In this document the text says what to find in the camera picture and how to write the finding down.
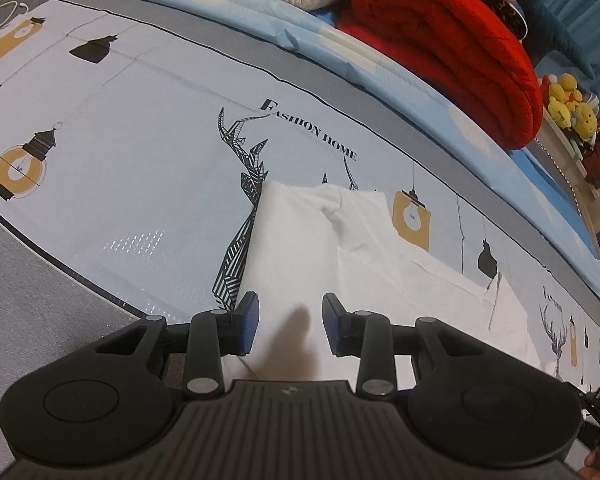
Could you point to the red folded blanket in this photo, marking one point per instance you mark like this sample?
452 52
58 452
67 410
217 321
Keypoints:
440 45

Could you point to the teal curtain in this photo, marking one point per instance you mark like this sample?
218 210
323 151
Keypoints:
575 5

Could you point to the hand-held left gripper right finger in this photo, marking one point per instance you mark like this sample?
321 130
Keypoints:
330 327

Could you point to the person's right hand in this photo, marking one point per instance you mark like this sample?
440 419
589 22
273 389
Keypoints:
594 469

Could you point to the yellow plush toys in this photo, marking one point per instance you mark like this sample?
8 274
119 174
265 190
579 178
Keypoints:
572 105

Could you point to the light blue sheet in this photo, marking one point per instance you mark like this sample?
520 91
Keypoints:
260 5

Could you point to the white small garment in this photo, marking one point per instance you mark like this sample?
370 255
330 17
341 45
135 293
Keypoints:
300 240

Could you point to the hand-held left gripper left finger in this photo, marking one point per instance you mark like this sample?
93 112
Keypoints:
250 324

